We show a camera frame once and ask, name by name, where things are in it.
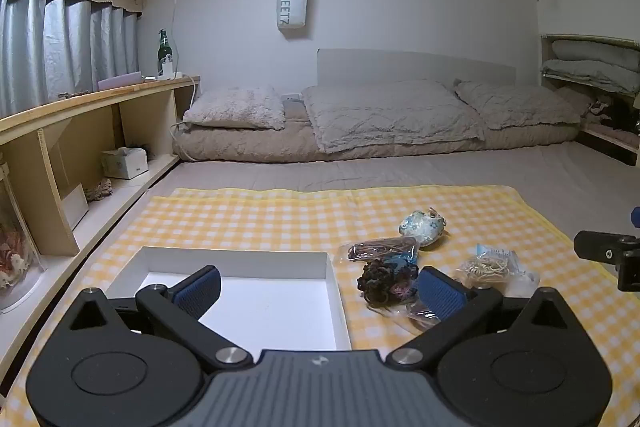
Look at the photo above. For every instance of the bag of dark scrunchies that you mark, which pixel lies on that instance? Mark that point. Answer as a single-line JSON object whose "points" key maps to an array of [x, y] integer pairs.
{"points": [[385, 279]]}

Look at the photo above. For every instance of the blue white floral scrunchie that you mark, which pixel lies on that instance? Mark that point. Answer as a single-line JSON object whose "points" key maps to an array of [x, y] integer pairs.
{"points": [[422, 227]]}

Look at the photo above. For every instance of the wooden bedside shelf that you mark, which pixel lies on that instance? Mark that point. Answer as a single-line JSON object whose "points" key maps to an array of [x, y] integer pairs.
{"points": [[100, 104]]}

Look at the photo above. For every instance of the white wall outlet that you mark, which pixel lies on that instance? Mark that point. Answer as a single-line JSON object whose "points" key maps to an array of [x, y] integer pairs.
{"points": [[292, 97]]}

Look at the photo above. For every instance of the yellow checkered blanket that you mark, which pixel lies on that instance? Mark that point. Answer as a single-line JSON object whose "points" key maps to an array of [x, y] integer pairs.
{"points": [[250, 222]]}

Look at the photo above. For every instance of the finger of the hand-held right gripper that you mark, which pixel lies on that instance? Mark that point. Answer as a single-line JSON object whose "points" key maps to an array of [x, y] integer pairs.
{"points": [[607, 254], [636, 217]]}

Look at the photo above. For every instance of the white charger block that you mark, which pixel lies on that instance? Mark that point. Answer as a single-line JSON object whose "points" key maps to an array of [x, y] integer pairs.
{"points": [[169, 69]]}

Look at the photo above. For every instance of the wooden wall cubby shelf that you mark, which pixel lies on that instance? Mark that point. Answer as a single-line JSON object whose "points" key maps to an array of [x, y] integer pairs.
{"points": [[615, 142]]}

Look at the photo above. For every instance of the grey curtain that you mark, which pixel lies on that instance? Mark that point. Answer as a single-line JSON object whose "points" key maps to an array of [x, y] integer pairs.
{"points": [[65, 52]]}

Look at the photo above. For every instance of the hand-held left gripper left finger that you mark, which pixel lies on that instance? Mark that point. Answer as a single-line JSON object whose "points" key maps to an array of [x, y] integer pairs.
{"points": [[197, 291]]}

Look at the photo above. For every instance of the white tissue box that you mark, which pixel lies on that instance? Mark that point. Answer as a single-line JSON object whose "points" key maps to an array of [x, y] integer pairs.
{"points": [[125, 163]]}

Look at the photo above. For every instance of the pale lavender flat box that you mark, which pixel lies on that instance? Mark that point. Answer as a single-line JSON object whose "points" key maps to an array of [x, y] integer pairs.
{"points": [[120, 82]]}

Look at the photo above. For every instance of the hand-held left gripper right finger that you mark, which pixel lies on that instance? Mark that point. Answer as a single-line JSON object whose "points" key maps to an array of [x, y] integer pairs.
{"points": [[440, 292]]}

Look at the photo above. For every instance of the quilted beige duvet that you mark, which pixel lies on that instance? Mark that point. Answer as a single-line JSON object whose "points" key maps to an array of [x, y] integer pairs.
{"points": [[390, 114]]}

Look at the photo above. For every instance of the green glass bottle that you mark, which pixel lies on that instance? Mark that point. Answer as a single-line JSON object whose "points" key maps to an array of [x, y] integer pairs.
{"points": [[164, 49]]}

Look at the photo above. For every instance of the folded grey blanket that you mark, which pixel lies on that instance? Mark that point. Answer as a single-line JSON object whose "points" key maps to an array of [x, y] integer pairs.
{"points": [[595, 52], [585, 74]]}

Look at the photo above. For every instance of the dark plush toy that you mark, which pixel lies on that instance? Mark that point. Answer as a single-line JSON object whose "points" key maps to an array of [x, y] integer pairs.
{"points": [[612, 112]]}

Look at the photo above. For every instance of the fuzzy beige pillow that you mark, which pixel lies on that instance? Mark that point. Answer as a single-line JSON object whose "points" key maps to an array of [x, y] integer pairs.
{"points": [[235, 107]]}

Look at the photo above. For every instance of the folded beige comforter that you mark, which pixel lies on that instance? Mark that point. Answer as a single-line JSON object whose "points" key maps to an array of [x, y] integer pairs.
{"points": [[240, 144]]}

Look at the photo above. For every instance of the quilted beige pillow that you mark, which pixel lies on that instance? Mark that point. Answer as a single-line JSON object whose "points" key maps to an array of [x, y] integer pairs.
{"points": [[520, 104]]}

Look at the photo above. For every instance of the shallow white cardboard box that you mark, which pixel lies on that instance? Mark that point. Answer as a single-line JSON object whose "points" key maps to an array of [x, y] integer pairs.
{"points": [[250, 302]]}

